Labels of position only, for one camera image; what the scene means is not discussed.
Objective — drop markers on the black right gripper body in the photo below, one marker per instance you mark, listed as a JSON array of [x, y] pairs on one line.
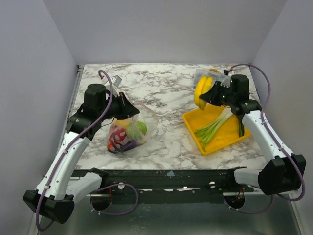
[[215, 92]]

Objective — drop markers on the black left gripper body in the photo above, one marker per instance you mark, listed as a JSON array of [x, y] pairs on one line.
[[114, 109]]

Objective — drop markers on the yellow toy banana bunch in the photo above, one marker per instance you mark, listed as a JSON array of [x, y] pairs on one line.
[[203, 86]]

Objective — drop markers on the green toy cabbage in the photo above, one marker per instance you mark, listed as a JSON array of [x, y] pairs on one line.
[[136, 131]]

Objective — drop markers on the clear zip top bag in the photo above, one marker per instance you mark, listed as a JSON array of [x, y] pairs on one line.
[[147, 116]]

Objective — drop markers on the red toy tomato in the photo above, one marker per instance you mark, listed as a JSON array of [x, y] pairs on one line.
[[118, 138]]

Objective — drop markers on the purple toy eggplant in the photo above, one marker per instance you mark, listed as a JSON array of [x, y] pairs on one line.
[[126, 147]]

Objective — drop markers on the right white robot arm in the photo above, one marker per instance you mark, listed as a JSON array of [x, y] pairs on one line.
[[284, 169]]

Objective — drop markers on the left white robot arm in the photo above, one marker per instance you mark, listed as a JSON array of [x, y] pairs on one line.
[[53, 197]]

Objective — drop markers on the clear plastic organizer box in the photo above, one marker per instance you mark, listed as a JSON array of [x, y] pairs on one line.
[[216, 75]]

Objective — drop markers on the green toy celery stalks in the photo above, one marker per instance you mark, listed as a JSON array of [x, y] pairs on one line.
[[207, 133]]

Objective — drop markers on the yellow plastic tray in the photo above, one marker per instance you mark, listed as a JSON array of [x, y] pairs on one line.
[[225, 136]]

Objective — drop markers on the black mounting base bar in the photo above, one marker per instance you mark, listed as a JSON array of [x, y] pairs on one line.
[[126, 187]]

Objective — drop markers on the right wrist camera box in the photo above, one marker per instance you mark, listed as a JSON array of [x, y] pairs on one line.
[[226, 82]]

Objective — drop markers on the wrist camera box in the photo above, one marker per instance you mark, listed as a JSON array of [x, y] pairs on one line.
[[226, 82], [116, 80]]

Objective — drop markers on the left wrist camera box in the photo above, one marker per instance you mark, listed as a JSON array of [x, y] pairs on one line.
[[116, 80]]

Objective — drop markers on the yellow handled tool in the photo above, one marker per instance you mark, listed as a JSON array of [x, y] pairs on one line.
[[214, 70]]

